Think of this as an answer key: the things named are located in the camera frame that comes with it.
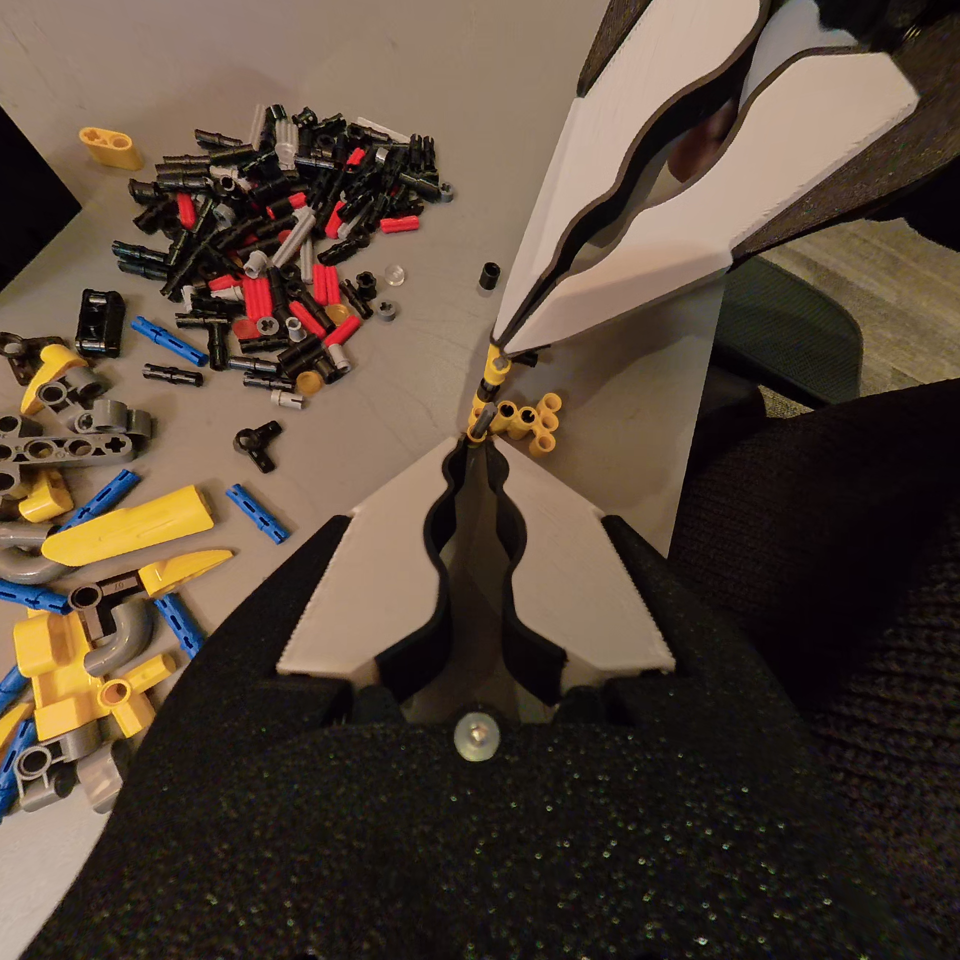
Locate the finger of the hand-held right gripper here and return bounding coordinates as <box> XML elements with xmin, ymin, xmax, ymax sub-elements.
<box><xmin>491</xmin><ymin>0</ymin><xmax>774</xmax><ymax>354</ymax></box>
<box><xmin>501</xmin><ymin>48</ymin><xmax>922</xmax><ymax>357</ymax></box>

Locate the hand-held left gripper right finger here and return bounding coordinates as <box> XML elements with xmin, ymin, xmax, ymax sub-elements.
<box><xmin>483</xmin><ymin>436</ymin><xmax>678</xmax><ymax>708</ymax></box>

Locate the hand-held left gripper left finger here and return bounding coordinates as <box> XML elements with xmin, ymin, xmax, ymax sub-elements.
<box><xmin>276</xmin><ymin>435</ymin><xmax>460</xmax><ymax>706</ymax></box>

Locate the yellow perforated toy beam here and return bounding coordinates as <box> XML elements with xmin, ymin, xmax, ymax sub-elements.
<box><xmin>466</xmin><ymin>391</ymin><xmax>564</xmax><ymax>459</ymax></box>

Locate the yellow bush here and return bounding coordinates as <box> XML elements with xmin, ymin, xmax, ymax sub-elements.
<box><xmin>480</xmin><ymin>343</ymin><xmax>540</xmax><ymax>410</ymax></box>

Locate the blue toy axle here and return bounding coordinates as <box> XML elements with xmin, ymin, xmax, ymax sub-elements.
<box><xmin>226</xmin><ymin>483</ymin><xmax>292</xmax><ymax>545</ymax></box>
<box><xmin>131</xmin><ymin>316</ymin><xmax>210</xmax><ymax>367</ymax></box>

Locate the dark mesh chair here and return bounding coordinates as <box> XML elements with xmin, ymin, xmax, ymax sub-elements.
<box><xmin>708</xmin><ymin>255</ymin><xmax>864</xmax><ymax>410</ymax></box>

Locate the small yellow fin panel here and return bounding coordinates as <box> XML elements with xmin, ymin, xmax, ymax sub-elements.
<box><xmin>138</xmin><ymin>549</ymin><xmax>235</xmax><ymax>599</ymax></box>

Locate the black angled toy connector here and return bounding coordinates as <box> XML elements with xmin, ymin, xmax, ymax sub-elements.
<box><xmin>234</xmin><ymin>420</ymin><xmax>285</xmax><ymax>475</ymax></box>

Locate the yellow curved toy panel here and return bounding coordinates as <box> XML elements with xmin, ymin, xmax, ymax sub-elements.
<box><xmin>41</xmin><ymin>485</ymin><xmax>215</xmax><ymax>567</ymax></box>

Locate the pile of yellow grey beams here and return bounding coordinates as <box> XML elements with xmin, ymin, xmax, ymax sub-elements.
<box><xmin>0</xmin><ymin>330</ymin><xmax>237</xmax><ymax>822</ymax></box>

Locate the short black toy beam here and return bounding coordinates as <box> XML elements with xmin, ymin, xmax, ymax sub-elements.
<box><xmin>75</xmin><ymin>288</ymin><xmax>126</xmax><ymax>359</ymax></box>

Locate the pile of black red pins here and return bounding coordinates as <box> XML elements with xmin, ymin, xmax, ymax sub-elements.
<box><xmin>112</xmin><ymin>103</ymin><xmax>457</xmax><ymax>410</ymax></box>

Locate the short yellow toy beam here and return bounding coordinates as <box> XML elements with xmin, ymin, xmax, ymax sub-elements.
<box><xmin>78</xmin><ymin>126</ymin><xmax>145</xmax><ymax>172</ymax></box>

